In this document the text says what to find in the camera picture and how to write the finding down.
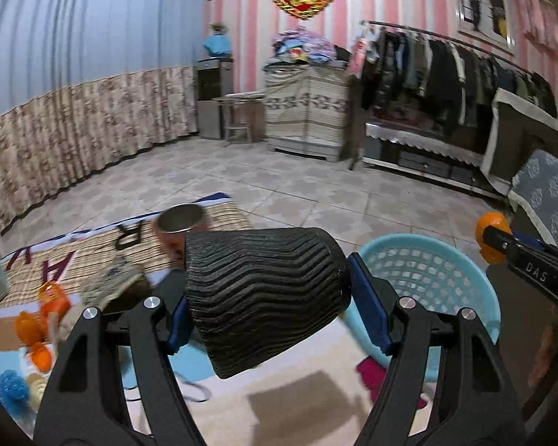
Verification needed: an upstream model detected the blue floral cover cloth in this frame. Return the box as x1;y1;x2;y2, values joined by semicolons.
508;149;558;247

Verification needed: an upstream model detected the orange tangerine back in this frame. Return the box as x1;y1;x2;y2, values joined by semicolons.
15;311;44;348

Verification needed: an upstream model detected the pile of clothes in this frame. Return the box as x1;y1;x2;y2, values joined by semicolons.
272;25;351;65

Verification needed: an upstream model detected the black textured flat case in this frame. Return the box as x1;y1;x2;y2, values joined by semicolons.
105;269;187;314

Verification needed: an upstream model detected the low bench with lace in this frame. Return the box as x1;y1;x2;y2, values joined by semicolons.
362;122;504;201

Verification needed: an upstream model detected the cream plastic lid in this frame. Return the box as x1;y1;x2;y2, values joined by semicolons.
25;372;49;413

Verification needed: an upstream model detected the water dispenser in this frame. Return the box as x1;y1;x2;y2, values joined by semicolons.
196;58;234;140

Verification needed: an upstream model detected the black ribbed paper cup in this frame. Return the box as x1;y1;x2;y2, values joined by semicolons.
185;227;352;379

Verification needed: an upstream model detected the orange snack wrapper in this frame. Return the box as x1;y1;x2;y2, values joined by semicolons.
38;281;71;320

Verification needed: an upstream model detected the blue floral curtain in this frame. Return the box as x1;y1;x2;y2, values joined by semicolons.
0;0;204;230

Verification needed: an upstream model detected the blue plastic bag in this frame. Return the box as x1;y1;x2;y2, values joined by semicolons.
0;369;29;417

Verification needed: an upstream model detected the clothes rack with garments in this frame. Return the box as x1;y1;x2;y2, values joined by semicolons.
347;20;558;162

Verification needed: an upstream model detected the framed wall picture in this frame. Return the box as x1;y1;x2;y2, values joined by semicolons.
458;0;516;55

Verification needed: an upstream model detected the pink metal-lined cup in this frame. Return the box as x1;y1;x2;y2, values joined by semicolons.
153;203;209;269

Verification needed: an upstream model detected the small stool table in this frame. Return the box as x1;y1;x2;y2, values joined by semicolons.
214;92;265;147

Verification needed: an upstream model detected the cartoon patterned table cloth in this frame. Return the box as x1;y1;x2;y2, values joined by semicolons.
0;191;430;446

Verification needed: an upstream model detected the light blue plastic basket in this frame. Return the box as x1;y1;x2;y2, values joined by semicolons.
343;232;502;382

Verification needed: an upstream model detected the orange peel piece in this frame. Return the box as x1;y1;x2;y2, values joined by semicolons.
30;342;52;374

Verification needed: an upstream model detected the cloth covered cabinet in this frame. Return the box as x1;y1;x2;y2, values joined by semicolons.
264;65;350;162

